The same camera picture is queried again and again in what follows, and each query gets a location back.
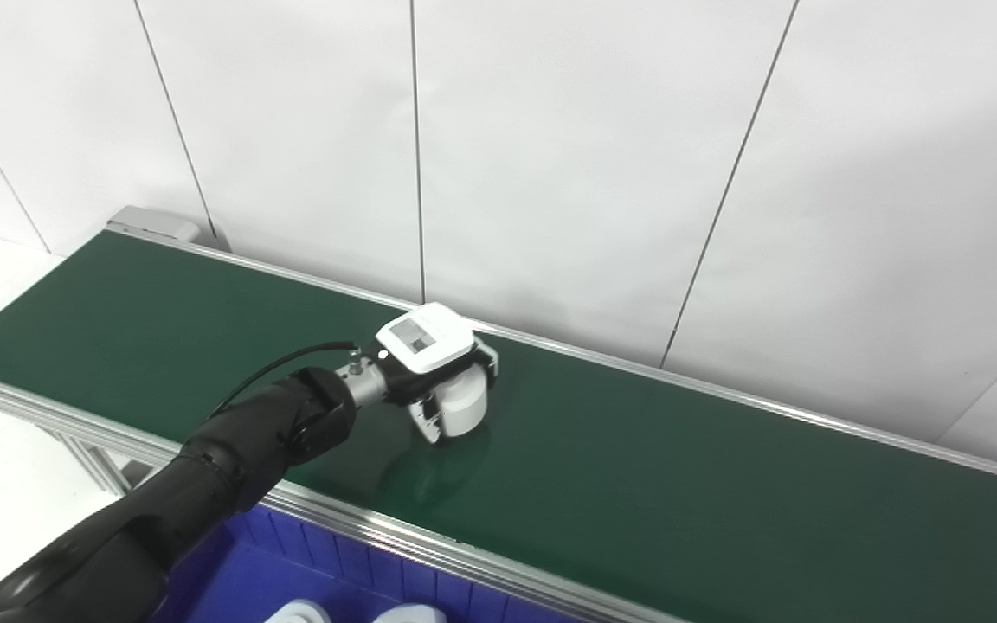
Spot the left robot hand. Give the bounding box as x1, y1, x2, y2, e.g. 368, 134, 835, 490
374, 300, 501, 446

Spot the white plastic part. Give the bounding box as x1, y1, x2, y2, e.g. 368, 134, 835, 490
374, 602, 449, 623
436, 363, 492, 439

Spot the blue plastic bin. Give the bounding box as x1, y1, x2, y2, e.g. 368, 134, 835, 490
151, 502, 586, 623

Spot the grey conveyor end cover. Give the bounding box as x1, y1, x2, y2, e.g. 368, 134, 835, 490
106, 205, 203, 246

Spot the white part with hole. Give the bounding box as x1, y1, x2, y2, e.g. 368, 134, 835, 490
263, 599, 332, 623

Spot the green conveyor belt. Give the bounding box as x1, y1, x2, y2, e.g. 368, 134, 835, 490
0, 229, 997, 623

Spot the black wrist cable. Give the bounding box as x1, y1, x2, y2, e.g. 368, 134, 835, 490
204, 340, 363, 425

